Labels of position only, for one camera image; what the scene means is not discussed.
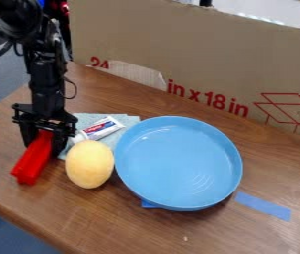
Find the blue round plate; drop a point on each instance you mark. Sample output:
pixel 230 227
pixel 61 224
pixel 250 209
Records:
pixel 179 163

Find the blue tape strip right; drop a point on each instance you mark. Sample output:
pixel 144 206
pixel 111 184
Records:
pixel 265 206

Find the yellow lemon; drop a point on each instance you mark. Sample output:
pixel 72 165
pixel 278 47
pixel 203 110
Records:
pixel 89 164

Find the red plastic block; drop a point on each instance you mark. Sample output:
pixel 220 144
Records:
pixel 34 159

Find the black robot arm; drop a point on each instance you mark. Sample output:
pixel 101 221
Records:
pixel 33 36

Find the small toothpaste tube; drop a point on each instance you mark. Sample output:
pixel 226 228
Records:
pixel 100 130

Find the blue tape under plate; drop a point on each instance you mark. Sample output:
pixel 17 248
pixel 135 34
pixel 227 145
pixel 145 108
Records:
pixel 148 205

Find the large cardboard box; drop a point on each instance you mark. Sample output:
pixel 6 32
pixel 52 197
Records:
pixel 230 62

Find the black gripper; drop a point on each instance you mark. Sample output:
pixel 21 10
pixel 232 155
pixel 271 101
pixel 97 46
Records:
pixel 61 122

